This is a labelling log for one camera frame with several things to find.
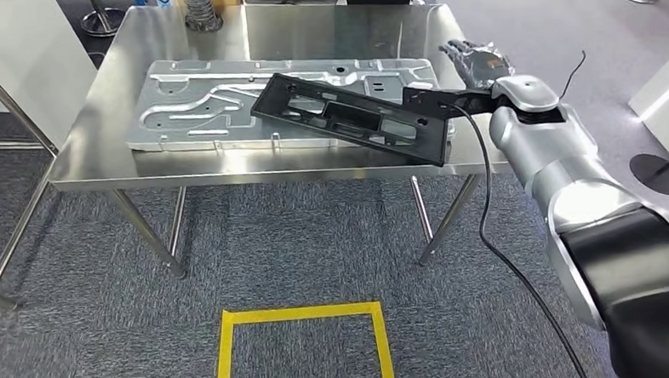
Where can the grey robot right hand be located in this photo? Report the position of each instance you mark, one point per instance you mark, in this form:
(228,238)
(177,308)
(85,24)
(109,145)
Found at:
(481,64)

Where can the black round stand base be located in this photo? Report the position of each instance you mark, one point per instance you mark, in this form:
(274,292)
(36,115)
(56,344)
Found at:
(654,173)

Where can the black plastic frame part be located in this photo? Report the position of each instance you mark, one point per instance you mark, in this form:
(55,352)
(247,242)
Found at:
(292,112)

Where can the black camera bracket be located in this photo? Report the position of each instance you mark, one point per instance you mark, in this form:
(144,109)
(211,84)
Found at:
(428,98)

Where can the stainless steel workbench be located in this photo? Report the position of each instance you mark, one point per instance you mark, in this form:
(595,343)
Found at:
(319,29)

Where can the metal pole round base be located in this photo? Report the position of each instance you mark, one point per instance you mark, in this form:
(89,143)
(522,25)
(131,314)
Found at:
(102,19)

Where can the stamped silver metal panel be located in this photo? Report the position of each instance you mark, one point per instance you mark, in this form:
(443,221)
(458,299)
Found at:
(203,91)

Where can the metal frame stand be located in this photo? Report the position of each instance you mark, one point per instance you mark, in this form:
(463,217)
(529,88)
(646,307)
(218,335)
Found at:
(10,241)

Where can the yellow floor tape square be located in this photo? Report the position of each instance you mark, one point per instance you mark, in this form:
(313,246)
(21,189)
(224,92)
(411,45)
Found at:
(226,347)

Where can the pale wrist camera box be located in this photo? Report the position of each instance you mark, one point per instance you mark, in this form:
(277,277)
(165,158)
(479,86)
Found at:
(525,93)

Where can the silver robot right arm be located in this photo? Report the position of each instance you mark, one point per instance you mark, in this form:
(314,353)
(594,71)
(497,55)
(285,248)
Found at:
(567,153)

